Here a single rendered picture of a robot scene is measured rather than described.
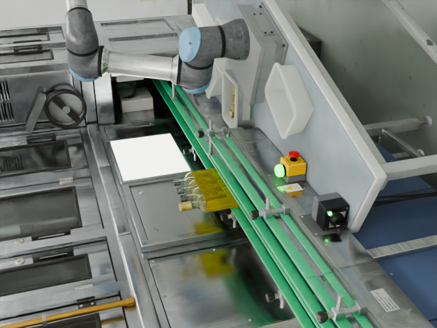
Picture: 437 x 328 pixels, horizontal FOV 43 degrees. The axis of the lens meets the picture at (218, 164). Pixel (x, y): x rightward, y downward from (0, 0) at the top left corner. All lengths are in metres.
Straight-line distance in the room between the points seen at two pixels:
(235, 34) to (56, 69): 1.20
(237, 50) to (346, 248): 0.81
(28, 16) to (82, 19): 3.65
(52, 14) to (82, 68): 3.60
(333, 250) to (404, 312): 0.28
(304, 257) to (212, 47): 0.81
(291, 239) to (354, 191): 0.23
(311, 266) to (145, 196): 0.98
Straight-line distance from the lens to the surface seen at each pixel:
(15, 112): 3.03
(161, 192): 2.38
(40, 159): 2.83
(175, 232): 2.14
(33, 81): 2.96
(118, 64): 2.09
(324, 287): 1.54
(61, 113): 3.01
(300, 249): 1.66
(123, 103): 3.16
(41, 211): 2.43
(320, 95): 1.77
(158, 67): 2.07
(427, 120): 2.56
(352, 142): 1.63
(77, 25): 2.04
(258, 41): 1.93
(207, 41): 1.97
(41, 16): 5.69
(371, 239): 1.74
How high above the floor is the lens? 1.56
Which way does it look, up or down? 16 degrees down
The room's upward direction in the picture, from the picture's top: 99 degrees counter-clockwise
